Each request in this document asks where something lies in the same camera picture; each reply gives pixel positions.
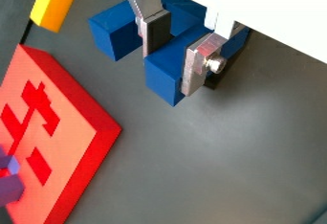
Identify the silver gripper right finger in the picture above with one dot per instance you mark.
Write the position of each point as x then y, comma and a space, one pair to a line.
203, 55

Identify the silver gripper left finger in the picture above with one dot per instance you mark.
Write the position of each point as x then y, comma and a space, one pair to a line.
152, 20

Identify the blue U-shaped block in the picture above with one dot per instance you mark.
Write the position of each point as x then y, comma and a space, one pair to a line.
116, 38

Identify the red fixture base block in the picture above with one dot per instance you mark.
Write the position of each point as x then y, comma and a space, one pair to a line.
56, 131

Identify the black angled stand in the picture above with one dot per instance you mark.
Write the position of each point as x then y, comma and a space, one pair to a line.
213, 79

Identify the yellow long bar block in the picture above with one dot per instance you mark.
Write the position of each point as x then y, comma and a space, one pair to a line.
49, 12

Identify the purple U-shaped block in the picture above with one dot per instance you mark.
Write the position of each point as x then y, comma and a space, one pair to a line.
11, 184

